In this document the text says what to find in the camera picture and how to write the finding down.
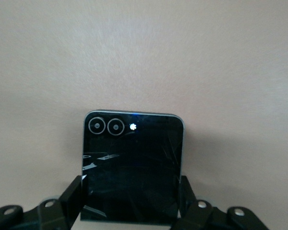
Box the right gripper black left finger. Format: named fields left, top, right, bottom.
left=0, top=175, right=84, bottom=230

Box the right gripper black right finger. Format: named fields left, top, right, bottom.
left=172, top=176, right=271, bottom=230

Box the black flip phone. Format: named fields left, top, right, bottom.
left=80, top=110, right=185, bottom=223

